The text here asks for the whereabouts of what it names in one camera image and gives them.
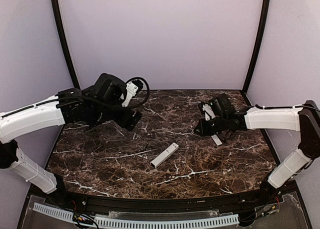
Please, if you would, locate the white remote battery cover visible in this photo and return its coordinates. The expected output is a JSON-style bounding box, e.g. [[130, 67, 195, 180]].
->
[[211, 134, 223, 146]]

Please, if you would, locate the white remote control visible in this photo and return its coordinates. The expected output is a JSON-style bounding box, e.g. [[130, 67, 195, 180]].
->
[[150, 142, 179, 169]]

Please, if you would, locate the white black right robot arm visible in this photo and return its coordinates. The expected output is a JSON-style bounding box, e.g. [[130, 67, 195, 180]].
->
[[194, 93, 320, 190]]

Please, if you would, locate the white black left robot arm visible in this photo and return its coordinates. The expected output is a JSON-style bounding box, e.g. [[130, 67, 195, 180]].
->
[[0, 73, 148, 195]]

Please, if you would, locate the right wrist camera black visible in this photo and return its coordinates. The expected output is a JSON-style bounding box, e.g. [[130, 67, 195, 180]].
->
[[198, 102, 216, 121]]

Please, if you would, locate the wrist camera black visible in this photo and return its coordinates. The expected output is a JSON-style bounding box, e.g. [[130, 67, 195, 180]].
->
[[198, 102, 216, 121], [121, 76, 150, 109]]

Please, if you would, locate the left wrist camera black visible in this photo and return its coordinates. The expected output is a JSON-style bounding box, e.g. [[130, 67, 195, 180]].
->
[[121, 76, 150, 109]]

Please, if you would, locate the black front mounting rail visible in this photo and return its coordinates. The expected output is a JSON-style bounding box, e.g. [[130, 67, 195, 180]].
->
[[55, 191, 262, 214]]

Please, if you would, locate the white slotted cable duct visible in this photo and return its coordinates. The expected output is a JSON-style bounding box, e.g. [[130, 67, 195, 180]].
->
[[32, 202, 240, 229]]

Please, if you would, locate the black right corner post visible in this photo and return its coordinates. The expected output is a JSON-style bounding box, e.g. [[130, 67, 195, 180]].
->
[[241, 0, 270, 95]]

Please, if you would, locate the black corner frame post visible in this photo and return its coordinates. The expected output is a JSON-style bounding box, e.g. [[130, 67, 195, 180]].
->
[[51, 0, 81, 89]]

